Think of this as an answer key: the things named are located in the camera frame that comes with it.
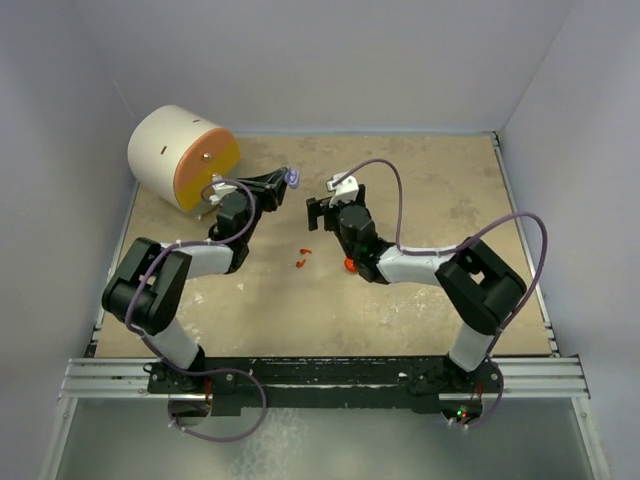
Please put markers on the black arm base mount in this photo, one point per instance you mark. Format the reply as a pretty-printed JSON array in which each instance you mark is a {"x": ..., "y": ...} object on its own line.
[{"x": 420, "y": 384}]

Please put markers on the orange earbud charging case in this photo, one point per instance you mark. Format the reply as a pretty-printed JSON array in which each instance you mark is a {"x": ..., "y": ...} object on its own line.
[{"x": 350, "y": 265}]

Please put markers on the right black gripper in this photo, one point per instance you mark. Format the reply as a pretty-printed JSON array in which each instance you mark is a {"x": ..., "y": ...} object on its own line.
[{"x": 315, "y": 206}]

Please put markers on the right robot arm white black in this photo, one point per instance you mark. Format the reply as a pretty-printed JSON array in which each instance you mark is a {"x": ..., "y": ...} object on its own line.
[{"x": 483, "y": 289}]

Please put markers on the purple earbud charging case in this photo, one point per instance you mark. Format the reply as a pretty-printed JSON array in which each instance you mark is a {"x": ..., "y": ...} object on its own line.
[{"x": 292, "y": 178}]

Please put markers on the round white drawer cabinet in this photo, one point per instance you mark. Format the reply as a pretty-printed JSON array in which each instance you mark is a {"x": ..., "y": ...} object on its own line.
[{"x": 175, "y": 153}]

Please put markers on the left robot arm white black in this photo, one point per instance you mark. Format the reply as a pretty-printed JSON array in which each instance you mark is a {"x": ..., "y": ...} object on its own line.
[{"x": 146, "y": 289}]

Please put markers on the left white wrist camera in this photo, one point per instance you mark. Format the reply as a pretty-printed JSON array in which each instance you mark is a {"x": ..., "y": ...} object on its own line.
[{"x": 219, "y": 189}]

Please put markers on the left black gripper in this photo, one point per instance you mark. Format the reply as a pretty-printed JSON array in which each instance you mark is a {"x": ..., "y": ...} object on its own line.
[{"x": 269, "y": 188}]

